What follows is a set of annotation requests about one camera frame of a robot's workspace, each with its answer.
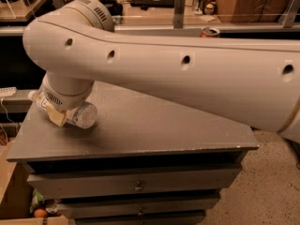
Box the white power strip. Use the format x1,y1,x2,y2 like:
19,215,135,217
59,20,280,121
0,87,17,98

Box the grey drawer cabinet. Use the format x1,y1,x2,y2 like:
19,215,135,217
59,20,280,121
7,82,258,225

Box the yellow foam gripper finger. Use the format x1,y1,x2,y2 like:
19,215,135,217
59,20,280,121
46,103,67,127

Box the small jar on desk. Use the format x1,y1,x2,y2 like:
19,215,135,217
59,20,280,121
204,4,215,15

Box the red coca-cola can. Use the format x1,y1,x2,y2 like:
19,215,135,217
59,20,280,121
200,27,220,38

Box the top drawer knob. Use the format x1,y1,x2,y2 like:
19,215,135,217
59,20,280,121
134,181,143,192

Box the middle metal bracket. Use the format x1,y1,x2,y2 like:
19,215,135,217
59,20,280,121
173,0,186,29

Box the cardboard box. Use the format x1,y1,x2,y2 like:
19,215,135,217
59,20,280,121
0,142,68,225

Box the green snack bag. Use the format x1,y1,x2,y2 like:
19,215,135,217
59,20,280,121
29,189,44,214

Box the black headphones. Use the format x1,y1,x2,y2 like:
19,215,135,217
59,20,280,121
99,0,123,16

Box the orange fruit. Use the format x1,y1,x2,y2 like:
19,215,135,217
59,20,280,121
33,207,49,218

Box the black laptop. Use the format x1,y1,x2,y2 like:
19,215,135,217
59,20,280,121
130,0,174,8

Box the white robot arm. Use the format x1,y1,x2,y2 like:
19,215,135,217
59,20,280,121
22,0,300,143

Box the drawer knob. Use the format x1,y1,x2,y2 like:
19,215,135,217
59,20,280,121
134,181,143,192
137,207,145,217

